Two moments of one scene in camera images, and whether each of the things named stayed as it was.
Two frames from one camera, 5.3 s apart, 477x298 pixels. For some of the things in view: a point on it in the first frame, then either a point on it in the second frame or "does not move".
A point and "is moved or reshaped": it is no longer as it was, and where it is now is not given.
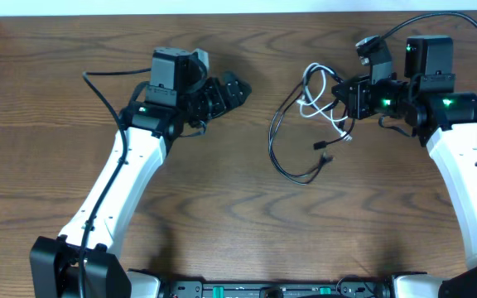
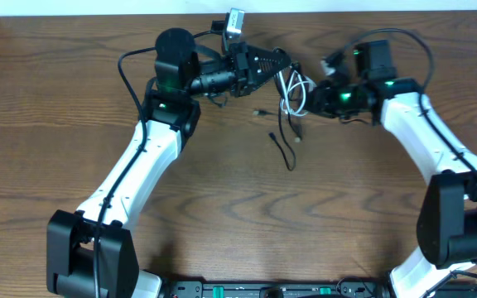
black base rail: x=358 y=288 does not move
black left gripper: x=215 y=98 → x=241 y=69
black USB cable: x=318 y=145 → x=281 y=94
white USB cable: x=335 y=120 is moved or reshaped
